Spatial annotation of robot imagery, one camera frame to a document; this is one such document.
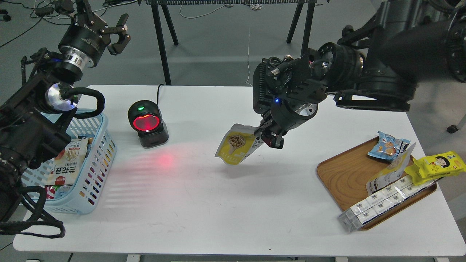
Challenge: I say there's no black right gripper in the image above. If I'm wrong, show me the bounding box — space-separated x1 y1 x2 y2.
253 51 327 149

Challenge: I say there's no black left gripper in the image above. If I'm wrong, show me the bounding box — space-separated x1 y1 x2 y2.
54 0 130 68

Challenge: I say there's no yellow white nut snack pouch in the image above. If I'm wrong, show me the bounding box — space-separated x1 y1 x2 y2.
215 124 264 165

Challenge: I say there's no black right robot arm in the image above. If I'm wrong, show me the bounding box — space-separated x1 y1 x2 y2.
253 0 465 149

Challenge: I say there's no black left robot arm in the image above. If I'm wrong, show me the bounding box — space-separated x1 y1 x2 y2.
0 0 130 239

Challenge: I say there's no blue cookie snack packet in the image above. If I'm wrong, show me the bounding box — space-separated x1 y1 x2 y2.
367 131 411 162

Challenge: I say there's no white yellow standing snack pouch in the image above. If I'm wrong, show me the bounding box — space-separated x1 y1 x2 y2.
366 142 416 195

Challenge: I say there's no white orange snack bag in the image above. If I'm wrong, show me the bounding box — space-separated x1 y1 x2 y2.
45 137 89 186

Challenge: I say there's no light blue plastic basket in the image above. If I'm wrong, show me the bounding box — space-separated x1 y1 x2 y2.
44 113 117 214

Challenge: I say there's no yellow cartoon snack packet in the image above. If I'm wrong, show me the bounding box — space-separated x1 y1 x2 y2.
404 151 466 185

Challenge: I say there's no red green snack packet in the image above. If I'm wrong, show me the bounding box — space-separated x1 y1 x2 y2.
44 184 73 200

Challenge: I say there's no round-cornered wooden tray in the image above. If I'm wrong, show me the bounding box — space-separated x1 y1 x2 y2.
317 136 437 231

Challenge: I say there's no black barcode scanner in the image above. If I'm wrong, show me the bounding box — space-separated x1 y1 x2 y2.
127 100 169 148

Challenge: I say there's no white office chair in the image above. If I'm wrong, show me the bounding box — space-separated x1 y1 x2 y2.
446 114 466 133

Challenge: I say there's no black power adapter with cables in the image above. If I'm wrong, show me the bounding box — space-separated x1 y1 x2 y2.
1 0 76 48

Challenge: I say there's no black trestle table frame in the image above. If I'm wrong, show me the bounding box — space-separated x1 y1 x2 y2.
161 4 307 86

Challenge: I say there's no white cable on floor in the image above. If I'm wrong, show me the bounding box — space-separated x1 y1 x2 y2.
179 0 263 87

